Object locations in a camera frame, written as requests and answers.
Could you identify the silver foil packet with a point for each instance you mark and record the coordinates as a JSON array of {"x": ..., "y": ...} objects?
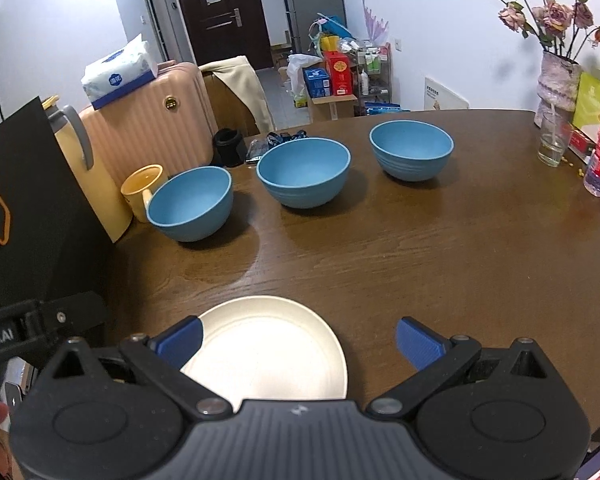
[{"x": 257, "y": 149}]

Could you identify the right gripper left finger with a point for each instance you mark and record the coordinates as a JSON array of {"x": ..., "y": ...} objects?
[{"x": 157, "y": 362}]

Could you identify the cream plate left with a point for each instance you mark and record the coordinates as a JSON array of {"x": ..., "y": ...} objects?
[{"x": 268, "y": 348}]

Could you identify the blue box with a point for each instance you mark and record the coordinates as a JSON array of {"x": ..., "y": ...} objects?
[{"x": 317, "y": 82}]

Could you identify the black cylindrical cup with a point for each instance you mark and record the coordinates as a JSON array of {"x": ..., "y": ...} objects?
[{"x": 230, "y": 147}]

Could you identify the beige coat on chair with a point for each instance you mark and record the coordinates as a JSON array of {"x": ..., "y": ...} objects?
[{"x": 240, "y": 77}]

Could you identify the white board against wall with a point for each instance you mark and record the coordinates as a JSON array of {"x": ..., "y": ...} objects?
[{"x": 438, "y": 97}]

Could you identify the tissue pack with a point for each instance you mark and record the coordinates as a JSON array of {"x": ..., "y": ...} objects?
[{"x": 120, "y": 73}]

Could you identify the yellow mug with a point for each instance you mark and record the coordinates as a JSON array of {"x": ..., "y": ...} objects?
[{"x": 148, "y": 178}]

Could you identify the wooden chair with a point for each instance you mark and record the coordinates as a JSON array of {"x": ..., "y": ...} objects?
[{"x": 229, "y": 111}]

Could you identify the red box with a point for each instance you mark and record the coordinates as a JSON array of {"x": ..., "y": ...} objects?
[{"x": 338, "y": 68}]

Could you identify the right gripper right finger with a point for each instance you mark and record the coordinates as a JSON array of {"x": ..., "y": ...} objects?
[{"x": 440, "y": 363}]

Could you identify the pink ribbed suitcase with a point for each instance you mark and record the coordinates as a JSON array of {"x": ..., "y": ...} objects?
[{"x": 168, "y": 122}]

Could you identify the yellow green snack bag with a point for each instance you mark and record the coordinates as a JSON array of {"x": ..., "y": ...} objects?
[{"x": 587, "y": 114}]

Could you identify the blue bowl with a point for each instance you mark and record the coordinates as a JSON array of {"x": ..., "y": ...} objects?
[
  {"x": 305, "y": 173},
  {"x": 192, "y": 205},
  {"x": 411, "y": 151}
]

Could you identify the white plastic bag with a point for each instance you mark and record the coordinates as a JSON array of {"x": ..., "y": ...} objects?
[{"x": 296, "y": 64}]

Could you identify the dried pink roses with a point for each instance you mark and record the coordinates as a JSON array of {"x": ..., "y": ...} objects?
[{"x": 562, "y": 29}]

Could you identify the yellow thermos jug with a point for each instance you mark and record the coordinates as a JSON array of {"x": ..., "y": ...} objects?
[{"x": 90, "y": 172}]

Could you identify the black cardboard box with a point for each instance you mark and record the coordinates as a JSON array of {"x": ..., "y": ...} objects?
[{"x": 51, "y": 243}]

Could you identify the clear drinking glass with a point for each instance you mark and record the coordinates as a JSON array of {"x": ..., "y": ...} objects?
[{"x": 554, "y": 139}]

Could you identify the metal storage rack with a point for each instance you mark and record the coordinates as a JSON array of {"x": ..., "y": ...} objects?
[{"x": 372, "y": 73}]

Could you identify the dark entrance door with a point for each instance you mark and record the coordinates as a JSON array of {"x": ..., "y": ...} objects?
[{"x": 221, "y": 29}]

